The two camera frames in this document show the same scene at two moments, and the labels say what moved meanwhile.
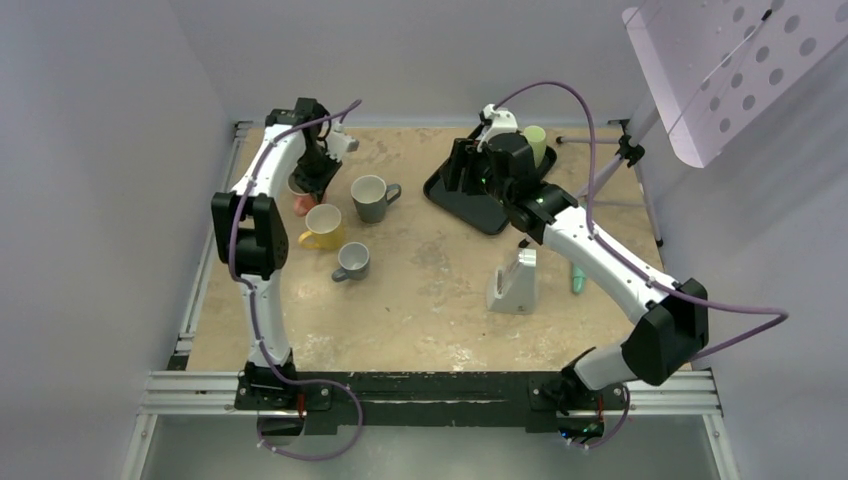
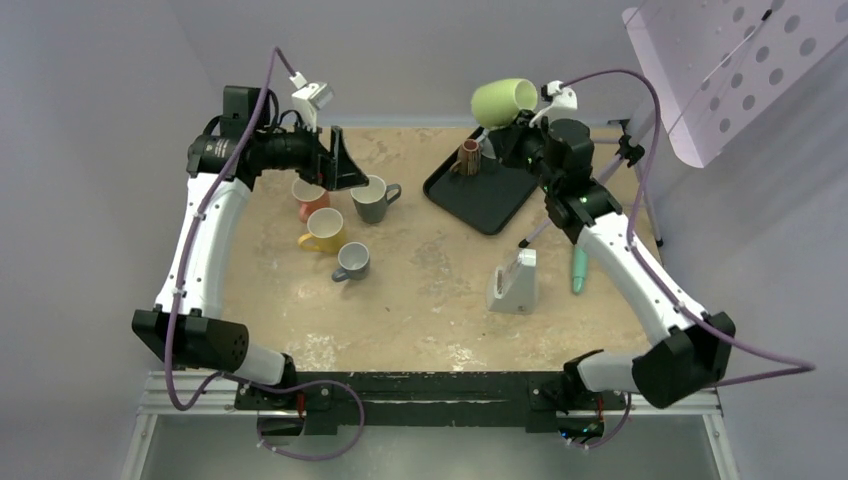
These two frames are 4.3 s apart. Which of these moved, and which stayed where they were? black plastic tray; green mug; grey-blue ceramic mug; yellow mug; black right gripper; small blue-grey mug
Moved: black right gripper; green mug
Stayed: grey-blue ceramic mug; yellow mug; small blue-grey mug; black plastic tray
